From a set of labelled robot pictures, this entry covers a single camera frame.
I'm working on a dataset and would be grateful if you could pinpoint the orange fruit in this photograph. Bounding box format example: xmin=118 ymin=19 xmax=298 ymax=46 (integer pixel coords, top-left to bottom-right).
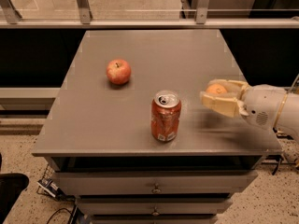
xmin=206 ymin=84 xmax=227 ymax=94

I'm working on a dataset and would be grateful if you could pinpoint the wire basket with box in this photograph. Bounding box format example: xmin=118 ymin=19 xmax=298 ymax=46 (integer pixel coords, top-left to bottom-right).
xmin=37 ymin=165 xmax=63 ymax=200

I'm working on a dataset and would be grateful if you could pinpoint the metal glass railing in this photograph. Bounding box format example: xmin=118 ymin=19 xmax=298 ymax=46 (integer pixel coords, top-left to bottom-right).
xmin=0 ymin=0 xmax=299 ymax=28

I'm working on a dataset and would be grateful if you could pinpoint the red coke can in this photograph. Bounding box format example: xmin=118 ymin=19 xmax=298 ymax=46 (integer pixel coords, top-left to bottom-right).
xmin=151 ymin=90 xmax=181 ymax=142

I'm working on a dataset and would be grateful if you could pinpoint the grey drawer cabinet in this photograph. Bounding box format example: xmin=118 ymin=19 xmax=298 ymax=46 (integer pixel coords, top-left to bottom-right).
xmin=34 ymin=30 xmax=281 ymax=224

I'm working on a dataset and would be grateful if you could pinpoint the red apple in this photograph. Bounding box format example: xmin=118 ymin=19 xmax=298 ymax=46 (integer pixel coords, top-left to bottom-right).
xmin=107 ymin=59 xmax=132 ymax=85

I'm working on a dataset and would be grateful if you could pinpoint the black chair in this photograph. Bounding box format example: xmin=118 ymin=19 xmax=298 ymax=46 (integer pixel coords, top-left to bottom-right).
xmin=0 ymin=173 xmax=29 ymax=224

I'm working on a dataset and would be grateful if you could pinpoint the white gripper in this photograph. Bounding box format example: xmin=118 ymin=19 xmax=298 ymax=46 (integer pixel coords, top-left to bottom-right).
xmin=200 ymin=79 xmax=288 ymax=130

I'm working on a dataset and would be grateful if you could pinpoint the black floor cable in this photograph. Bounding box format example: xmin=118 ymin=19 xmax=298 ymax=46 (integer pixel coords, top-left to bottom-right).
xmin=46 ymin=203 xmax=78 ymax=224

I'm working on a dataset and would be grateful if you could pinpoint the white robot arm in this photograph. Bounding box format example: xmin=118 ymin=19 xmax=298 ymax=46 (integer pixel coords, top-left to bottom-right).
xmin=200 ymin=75 xmax=299 ymax=142

